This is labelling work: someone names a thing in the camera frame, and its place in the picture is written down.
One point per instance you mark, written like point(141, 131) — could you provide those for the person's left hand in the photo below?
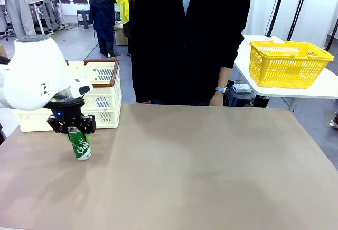
point(217, 100)

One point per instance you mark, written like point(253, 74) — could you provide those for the black stool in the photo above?
point(237, 99)

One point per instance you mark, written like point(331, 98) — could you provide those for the brown cardboard box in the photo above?
point(121, 35)
point(2, 50)

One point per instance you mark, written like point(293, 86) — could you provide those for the yellow plastic shopping basket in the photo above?
point(285, 71)

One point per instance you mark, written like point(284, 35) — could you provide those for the person with navy apron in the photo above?
point(101, 21)

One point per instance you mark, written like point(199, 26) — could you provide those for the dark grey plastic stool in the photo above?
point(84, 18)

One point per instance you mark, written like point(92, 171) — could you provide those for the person's left forearm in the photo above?
point(225, 78)

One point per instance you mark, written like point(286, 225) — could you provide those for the white side table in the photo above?
point(290, 92)

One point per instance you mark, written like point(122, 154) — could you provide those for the person in black cardigan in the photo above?
point(171, 42)

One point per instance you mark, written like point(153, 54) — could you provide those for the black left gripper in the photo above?
point(66, 116)

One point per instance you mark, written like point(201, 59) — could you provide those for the green drink can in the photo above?
point(80, 148)

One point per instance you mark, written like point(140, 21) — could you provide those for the black tripod stand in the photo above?
point(277, 5)
point(299, 5)
point(333, 37)

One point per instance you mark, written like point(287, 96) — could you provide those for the person in grey trousers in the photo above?
point(19, 16)

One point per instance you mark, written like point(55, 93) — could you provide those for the grey metal workbench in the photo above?
point(50, 13)

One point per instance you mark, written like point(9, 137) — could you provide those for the blue grey wipes pack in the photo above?
point(241, 87)

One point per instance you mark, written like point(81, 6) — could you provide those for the light blue wrist watch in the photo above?
point(221, 90)

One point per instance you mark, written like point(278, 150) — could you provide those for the cream plastic shopping basket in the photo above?
point(105, 119)

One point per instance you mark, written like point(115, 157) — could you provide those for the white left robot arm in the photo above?
point(34, 68)

